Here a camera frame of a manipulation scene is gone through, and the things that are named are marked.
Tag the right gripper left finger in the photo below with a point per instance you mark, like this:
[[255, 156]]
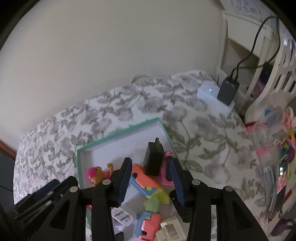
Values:
[[67, 220]]

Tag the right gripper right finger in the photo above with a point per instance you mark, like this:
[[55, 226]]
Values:
[[234, 220]]

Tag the pink watch band toy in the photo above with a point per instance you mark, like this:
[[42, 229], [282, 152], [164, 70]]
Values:
[[165, 169]]

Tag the cream plastic frame piece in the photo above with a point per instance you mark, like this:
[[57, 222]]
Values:
[[171, 230]]

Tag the white wall charger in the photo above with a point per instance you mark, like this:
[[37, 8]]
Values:
[[121, 216]]

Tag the pink helmet dog figure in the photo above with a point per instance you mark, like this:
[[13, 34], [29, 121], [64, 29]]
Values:
[[95, 175]]

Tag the black wall charger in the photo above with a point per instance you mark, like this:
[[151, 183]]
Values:
[[153, 158]]

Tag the black toy car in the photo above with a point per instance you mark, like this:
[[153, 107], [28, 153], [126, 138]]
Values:
[[184, 212]]

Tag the teal rimmed white box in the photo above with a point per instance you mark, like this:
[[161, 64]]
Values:
[[130, 143]]

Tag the floral grey white blanket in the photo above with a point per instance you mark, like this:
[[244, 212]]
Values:
[[213, 146]]

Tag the clear bag of toys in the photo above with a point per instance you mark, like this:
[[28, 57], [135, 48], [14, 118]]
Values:
[[274, 139]]

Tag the white power strip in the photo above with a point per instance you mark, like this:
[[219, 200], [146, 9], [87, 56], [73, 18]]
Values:
[[208, 93]]

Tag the dark grey power adapter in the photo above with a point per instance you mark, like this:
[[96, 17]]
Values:
[[227, 91]]

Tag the white shelf unit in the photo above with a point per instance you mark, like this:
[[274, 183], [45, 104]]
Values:
[[266, 44]]

